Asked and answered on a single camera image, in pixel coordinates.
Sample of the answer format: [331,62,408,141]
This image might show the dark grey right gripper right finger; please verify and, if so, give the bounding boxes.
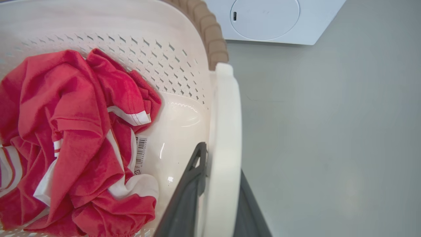
[233,170,273,237]

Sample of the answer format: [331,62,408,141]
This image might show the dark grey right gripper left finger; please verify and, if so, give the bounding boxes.
[153,142,208,237]

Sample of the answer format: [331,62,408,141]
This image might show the white plastic laundry basket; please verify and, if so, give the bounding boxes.
[0,0,243,237]

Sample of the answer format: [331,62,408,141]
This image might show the barcode sticker label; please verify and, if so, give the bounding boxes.
[134,136,148,175]

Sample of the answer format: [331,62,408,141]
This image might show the red and white shirt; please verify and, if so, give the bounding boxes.
[0,48,162,237]

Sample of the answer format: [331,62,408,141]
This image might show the white washing machine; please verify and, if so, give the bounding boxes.
[203,0,347,46]

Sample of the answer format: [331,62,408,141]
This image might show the round white washing machine door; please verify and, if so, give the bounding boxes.
[230,0,300,41]

